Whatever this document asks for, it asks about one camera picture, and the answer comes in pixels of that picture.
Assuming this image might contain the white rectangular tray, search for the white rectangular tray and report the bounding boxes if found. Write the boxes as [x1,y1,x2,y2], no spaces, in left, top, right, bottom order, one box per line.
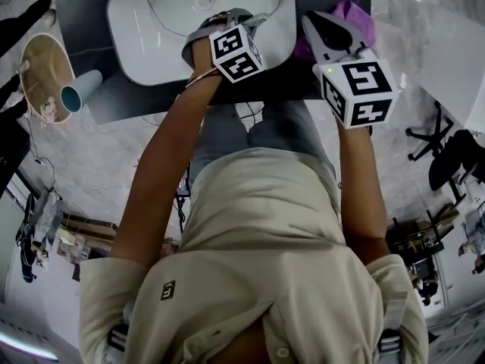
[106,0,297,87]

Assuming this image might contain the small waist screen device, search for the small waist screen device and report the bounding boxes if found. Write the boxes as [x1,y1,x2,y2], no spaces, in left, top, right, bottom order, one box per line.
[176,167,192,196]

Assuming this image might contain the beige polo shirt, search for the beige polo shirt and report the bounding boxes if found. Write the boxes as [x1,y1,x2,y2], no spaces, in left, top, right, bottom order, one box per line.
[79,148,429,364]

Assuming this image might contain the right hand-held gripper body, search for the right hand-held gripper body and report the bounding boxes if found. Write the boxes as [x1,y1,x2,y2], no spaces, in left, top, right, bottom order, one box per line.
[312,46,399,129]

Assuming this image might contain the teal cup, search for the teal cup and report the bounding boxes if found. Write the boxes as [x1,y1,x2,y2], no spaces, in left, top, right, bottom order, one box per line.
[60,69,104,114]

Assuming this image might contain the grey harness strap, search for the grey harness strap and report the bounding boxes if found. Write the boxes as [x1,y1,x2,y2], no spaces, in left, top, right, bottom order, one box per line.
[378,297,405,356]
[108,324,130,352]

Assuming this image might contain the dark wooden table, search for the dark wooden table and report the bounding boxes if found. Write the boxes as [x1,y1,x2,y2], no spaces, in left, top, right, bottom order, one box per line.
[55,0,372,125]

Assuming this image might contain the person's left forearm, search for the person's left forearm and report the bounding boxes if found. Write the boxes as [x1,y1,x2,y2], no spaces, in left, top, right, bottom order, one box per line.
[109,70,223,268]

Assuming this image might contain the person's right forearm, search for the person's right forearm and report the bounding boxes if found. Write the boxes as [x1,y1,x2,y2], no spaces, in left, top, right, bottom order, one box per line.
[336,125,391,267]

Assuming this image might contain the round wooden basket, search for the round wooden basket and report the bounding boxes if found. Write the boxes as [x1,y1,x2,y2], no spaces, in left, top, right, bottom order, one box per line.
[18,33,77,124]

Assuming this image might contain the purple cloth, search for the purple cloth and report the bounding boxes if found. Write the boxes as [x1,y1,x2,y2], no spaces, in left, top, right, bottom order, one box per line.
[293,0,378,62]

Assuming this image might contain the person's left hand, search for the person's left hand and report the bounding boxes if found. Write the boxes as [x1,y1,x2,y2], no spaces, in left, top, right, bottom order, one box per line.
[192,38,223,76]

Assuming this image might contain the grey trousers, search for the grey trousers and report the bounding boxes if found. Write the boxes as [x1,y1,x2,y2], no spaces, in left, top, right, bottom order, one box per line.
[188,99,338,189]

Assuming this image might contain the black office chair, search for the black office chair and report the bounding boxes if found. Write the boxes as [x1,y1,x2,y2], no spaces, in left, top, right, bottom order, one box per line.
[405,100,485,204]

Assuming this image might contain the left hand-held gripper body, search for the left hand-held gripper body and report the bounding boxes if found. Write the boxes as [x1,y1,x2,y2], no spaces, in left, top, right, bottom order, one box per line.
[181,18,264,85]

